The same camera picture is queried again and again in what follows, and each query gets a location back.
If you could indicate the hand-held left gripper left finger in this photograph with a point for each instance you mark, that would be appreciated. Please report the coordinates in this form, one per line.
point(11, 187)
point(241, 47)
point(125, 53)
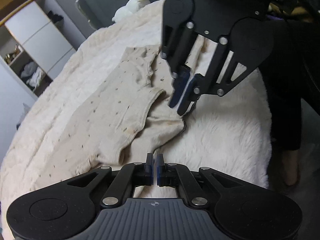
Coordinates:
point(149, 170)

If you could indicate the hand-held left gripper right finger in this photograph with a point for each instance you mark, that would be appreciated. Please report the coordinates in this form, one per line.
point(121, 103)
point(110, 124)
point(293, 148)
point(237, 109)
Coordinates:
point(159, 170)

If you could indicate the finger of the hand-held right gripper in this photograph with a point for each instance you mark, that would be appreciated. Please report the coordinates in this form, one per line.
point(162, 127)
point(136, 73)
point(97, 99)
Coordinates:
point(187, 102)
point(179, 90)

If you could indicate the beige printed pajama top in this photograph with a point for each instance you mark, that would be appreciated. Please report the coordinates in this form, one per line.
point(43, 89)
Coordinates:
point(100, 105)

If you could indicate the dark folded clothes pile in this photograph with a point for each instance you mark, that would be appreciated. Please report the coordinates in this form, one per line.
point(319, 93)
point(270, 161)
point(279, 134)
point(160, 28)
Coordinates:
point(54, 17)

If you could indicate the white folded clothes pile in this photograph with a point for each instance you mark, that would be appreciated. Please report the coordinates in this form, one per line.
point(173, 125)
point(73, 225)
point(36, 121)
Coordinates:
point(33, 73)

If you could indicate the cream fluffy blanket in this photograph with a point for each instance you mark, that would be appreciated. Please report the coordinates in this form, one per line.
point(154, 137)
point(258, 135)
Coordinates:
point(225, 140)

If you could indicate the white plush toy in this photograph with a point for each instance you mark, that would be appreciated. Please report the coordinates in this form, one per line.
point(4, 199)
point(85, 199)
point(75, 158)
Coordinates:
point(130, 5)

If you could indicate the person's black-clothed leg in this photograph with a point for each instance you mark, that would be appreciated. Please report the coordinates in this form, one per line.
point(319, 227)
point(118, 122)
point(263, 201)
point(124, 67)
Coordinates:
point(287, 92)

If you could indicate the white open shelf cabinet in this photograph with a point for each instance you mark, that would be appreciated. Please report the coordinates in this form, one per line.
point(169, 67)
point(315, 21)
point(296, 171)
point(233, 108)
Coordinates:
point(37, 37)

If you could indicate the gold shiny ornament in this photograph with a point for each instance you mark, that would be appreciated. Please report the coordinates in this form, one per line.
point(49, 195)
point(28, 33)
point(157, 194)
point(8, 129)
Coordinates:
point(12, 53)

